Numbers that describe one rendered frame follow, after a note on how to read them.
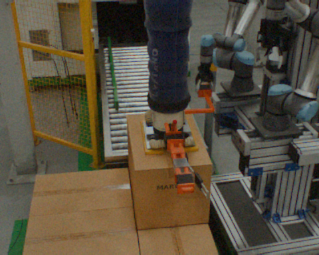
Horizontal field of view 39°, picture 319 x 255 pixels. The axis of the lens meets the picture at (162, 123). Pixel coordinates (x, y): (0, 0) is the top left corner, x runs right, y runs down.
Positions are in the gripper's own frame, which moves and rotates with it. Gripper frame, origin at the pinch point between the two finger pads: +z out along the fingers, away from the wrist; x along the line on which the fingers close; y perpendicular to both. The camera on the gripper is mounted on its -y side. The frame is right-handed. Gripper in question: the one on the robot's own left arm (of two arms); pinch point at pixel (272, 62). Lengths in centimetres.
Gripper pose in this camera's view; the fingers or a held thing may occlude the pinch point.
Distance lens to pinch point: 207.1
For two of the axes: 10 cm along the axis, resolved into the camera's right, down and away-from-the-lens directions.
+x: 2.2, 4.8, -8.5
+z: 0.0, 8.7, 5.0
